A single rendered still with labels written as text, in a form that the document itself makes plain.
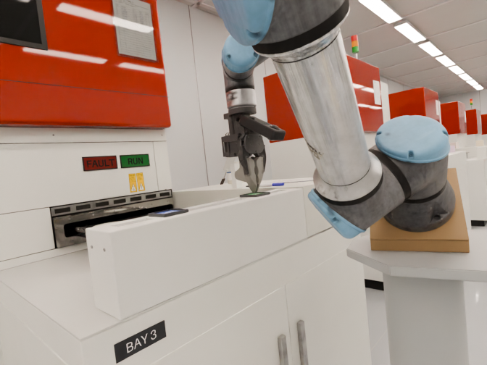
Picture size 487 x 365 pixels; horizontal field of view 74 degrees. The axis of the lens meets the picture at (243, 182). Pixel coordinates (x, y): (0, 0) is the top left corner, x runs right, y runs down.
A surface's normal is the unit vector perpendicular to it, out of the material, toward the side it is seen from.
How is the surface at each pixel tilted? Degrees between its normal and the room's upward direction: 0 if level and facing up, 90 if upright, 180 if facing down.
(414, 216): 121
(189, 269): 90
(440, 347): 90
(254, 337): 90
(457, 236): 48
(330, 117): 133
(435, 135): 44
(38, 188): 90
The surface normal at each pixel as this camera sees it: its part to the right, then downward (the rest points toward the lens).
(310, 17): 0.24, 0.64
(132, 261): 0.73, -0.04
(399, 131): -0.29, -0.66
